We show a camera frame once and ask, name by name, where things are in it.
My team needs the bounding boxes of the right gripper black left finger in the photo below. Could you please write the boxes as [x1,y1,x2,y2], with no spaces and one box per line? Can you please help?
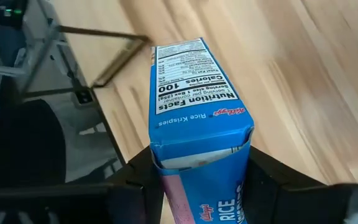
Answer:
[106,145,165,224]

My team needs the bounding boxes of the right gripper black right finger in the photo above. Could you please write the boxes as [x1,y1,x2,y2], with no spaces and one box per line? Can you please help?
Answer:
[243,145,354,224]

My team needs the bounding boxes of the blue Rice Krispies cereal box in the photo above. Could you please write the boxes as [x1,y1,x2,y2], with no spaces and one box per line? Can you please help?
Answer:
[148,37,255,224]

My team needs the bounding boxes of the large black object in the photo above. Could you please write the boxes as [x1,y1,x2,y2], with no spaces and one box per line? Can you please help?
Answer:
[0,99,67,187]

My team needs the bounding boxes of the black metal table frame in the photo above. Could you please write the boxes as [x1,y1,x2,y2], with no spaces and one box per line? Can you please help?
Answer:
[44,17,127,167]

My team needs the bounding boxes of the wooden shelf with black frame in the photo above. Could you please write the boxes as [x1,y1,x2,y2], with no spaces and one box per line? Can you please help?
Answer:
[19,24,151,98]

